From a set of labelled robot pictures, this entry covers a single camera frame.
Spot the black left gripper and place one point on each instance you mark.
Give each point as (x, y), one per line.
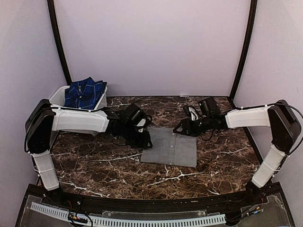
(143, 143)

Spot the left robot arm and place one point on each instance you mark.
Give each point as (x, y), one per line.
(130, 124)

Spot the white plastic bin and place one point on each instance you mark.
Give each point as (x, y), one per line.
(59, 97)

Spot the white slotted cable duct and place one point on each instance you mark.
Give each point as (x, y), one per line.
(96, 221)

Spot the black frame post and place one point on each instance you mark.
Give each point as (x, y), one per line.
(245, 49)
(58, 41)

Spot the grey long sleeve shirt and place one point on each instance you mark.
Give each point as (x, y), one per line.
(170, 148)

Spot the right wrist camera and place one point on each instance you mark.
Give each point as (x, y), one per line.
(191, 112)

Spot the left black frame post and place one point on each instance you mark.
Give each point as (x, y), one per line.
(58, 41)

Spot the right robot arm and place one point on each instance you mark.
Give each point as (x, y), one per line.
(280, 117)

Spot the blue plaid shirt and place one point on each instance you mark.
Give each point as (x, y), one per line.
(84, 94)

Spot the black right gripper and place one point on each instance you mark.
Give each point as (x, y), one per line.
(185, 122)

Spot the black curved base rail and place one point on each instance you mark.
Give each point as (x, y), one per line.
(231, 204)

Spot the right black frame post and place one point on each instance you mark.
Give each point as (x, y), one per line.
(245, 49)

